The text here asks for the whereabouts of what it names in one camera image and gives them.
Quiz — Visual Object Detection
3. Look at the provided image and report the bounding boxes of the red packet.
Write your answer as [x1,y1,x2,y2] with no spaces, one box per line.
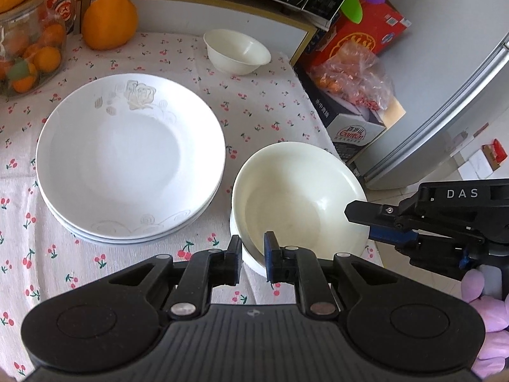
[482,138,509,172]

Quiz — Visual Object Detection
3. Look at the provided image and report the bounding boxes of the cream bowl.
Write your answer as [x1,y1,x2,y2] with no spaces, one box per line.
[203,29,272,76]
[231,141,368,269]

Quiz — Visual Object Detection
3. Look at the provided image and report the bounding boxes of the red cardboard box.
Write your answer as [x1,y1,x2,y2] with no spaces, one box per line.
[296,2,410,84]

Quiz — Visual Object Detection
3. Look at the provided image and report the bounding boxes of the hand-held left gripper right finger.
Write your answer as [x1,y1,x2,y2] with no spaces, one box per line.
[263,231,398,317]

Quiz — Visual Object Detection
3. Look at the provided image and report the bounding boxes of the white tub with red label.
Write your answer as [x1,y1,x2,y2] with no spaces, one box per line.
[45,0,85,36]

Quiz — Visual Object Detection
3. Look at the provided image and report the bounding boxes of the cherry print tablecloth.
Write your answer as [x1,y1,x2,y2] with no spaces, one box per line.
[0,32,382,378]

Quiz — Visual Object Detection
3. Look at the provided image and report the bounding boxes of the clear plastic snack bag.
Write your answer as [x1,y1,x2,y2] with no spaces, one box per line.
[308,40,394,110]

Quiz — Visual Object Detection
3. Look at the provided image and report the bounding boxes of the person's right hand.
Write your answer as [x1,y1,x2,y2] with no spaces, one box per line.
[460,266,509,380]

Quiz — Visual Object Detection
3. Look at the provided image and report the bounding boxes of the white plate with embossed flower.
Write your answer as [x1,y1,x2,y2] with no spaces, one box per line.
[35,74,227,232]

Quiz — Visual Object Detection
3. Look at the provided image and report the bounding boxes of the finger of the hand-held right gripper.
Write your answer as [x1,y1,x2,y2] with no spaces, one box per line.
[344,201,402,225]
[368,226,420,248]

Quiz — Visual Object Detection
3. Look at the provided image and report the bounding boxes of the white bowl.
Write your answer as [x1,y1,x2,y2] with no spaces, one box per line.
[229,211,275,279]

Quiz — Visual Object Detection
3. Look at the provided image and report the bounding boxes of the white and dark carton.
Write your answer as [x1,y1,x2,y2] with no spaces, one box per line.
[300,67,406,164]

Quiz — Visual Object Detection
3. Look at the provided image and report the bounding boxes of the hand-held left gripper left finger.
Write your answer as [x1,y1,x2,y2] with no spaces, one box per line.
[109,235,242,320]

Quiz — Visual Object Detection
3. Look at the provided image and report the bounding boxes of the white paper sheet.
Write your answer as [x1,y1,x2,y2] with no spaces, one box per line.
[457,149,494,180]

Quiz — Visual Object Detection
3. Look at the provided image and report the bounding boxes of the glass jar of small oranges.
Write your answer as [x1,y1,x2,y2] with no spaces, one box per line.
[0,0,68,100]

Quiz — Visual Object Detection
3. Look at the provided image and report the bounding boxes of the silver refrigerator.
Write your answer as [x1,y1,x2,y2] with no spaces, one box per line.
[360,0,509,189]

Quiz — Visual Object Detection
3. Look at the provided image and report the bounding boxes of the orange with stem bump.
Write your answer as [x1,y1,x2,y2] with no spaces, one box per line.
[81,0,139,51]

